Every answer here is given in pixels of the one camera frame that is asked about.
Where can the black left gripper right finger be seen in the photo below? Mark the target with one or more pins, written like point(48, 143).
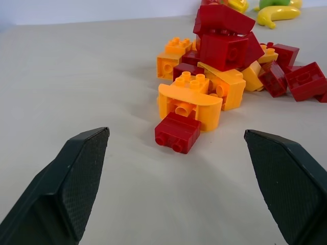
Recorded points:
point(286, 183)

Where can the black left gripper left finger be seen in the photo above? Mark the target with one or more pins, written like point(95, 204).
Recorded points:
point(64, 189)

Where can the red hollow rectangular block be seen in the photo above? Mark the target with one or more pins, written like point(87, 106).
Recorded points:
point(306, 81)

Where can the small dark red block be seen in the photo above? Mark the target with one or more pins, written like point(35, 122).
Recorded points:
point(273, 79)

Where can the orange wedge block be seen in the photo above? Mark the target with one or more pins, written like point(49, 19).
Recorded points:
point(251, 76)

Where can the orange sloped block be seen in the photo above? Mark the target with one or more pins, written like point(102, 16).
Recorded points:
point(228, 85)

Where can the small red brick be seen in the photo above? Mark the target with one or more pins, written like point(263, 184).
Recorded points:
point(177, 136)

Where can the orange curved arch block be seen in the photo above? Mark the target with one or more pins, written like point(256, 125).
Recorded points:
point(190, 107)

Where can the red tall block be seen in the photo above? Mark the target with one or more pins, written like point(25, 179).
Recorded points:
point(286, 54)

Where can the small orange studded block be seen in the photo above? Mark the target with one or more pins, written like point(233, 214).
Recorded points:
point(268, 54)

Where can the orange four-stud block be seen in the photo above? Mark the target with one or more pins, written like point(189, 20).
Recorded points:
point(191, 82)

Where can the large red square block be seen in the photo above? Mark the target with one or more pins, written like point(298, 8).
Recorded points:
point(224, 52)

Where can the dark red flat block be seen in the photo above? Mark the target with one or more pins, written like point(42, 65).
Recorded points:
point(186, 69)

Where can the orange hollow square block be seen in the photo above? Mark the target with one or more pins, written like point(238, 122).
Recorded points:
point(169, 60)

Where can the yellow toy banana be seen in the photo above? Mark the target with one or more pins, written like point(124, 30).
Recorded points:
point(277, 14)

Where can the large red sloped block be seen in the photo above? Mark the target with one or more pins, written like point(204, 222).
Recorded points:
point(222, 19)

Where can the green toy fruit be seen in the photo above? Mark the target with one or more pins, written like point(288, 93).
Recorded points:
point(272, 3)

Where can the yellow toy fruit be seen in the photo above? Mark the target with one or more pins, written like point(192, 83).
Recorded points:
point(238, 4)

